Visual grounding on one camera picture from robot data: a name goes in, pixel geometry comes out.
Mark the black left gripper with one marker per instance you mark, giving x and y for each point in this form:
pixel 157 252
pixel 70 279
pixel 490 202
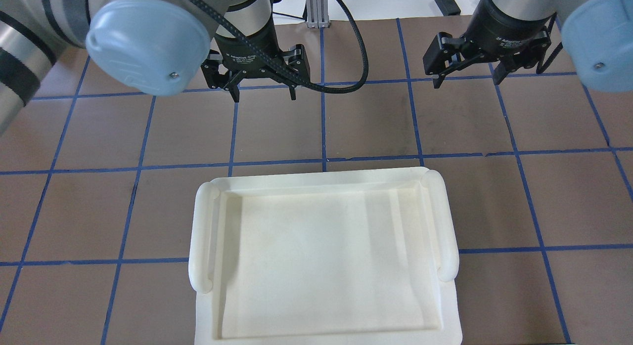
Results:
pixel 236 52

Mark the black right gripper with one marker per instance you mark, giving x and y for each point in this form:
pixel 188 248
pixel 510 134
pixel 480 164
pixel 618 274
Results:
pixel 499 31

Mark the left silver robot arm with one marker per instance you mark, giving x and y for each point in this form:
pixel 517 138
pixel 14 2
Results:
pixel 155 46

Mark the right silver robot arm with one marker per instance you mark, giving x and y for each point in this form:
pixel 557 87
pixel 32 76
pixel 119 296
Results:
pixel 596 34

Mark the black power adapter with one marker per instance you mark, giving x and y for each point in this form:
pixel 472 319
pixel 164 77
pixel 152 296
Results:
pixel 448 7

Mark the white plastic tray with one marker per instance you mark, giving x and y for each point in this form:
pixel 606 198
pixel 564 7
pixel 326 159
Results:
pixel 358 257

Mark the aluminium frame post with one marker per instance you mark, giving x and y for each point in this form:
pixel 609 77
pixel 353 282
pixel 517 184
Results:
pixel 317 14

